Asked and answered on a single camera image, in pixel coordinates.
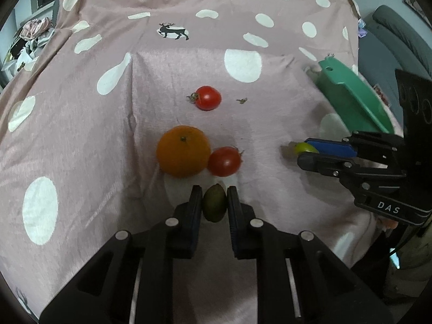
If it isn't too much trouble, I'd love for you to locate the dark green olive fruit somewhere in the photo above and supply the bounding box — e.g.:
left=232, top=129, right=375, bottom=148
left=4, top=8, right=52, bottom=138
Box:
left=202, top=184, right=227, bottom=223

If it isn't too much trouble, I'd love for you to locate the small green fruit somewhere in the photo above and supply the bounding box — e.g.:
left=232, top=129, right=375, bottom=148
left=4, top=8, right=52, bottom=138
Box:
left=293, top=142, right=319, bottom=156

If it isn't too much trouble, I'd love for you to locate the orange mandarin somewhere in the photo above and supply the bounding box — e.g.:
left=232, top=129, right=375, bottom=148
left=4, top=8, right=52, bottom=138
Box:
left=156, top=126, right=212, bottom=178

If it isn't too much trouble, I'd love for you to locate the red tomato with stem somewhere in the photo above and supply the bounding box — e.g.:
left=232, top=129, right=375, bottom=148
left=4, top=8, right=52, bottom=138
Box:
left=187, top=86, right=222, bottom=111

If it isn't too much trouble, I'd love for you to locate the green plastic bowl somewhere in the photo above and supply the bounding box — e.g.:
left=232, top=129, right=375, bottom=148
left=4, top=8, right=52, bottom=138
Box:
left=316, top=56, right=395, bottom=134

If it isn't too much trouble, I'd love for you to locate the red snack packet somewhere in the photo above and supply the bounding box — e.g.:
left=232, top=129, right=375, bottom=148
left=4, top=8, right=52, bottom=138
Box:
left=373, top=84, right=391, bottom=107

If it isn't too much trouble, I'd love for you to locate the small dry stem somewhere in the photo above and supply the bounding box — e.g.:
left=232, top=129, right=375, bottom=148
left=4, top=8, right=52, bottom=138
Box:
left=236, top=97, right=248, bottom=104

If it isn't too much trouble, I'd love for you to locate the grey sofa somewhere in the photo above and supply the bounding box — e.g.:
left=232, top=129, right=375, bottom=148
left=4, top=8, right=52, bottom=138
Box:
left=358, top=5, right=431, bottom=122

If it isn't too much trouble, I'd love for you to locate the pink polka dot tablecloth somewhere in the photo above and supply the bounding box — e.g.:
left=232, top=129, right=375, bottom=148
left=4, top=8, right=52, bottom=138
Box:
left=1, top=0, right=379, bottom=319

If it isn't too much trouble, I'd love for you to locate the pile of clothes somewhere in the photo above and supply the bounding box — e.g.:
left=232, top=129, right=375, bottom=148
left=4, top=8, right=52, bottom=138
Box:
left=1, top=17, right=54, bottom=76

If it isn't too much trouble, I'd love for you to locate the framed wall picture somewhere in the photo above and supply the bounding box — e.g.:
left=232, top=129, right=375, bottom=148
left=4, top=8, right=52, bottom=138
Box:
left=404, top=0, right=428, bottom=21

